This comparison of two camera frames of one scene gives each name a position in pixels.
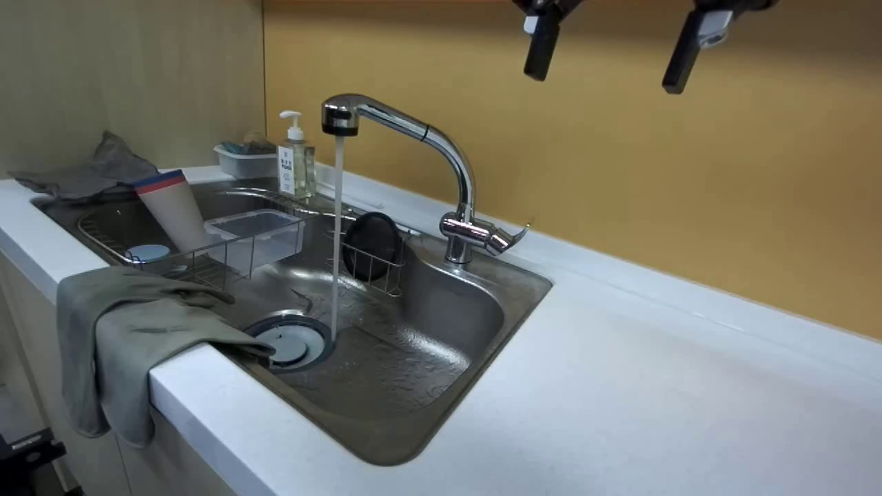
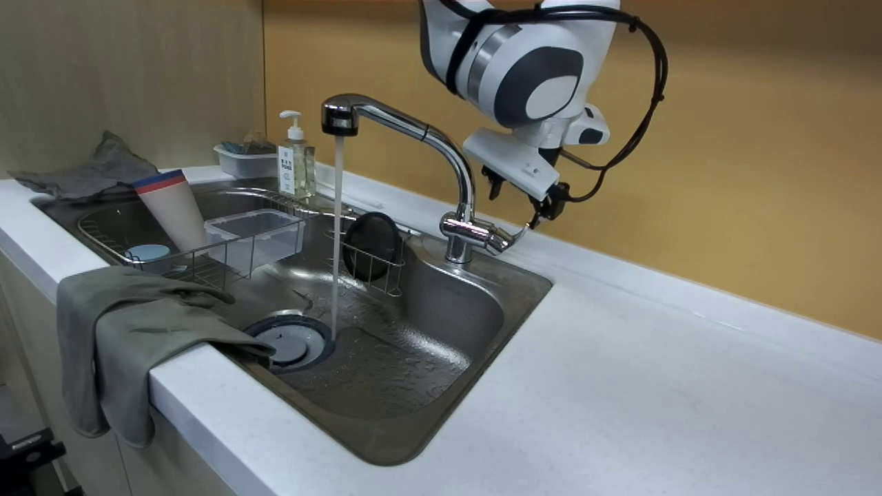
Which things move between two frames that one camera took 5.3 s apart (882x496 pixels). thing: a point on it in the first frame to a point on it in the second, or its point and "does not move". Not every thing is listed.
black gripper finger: [706, 25] to [553, 203]
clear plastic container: [256, 240] does not move
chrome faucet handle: [465, 228] does not move
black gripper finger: [545, 25] to [495, 181]
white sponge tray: [240, 158] does not move
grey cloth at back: [106, 170] does not move
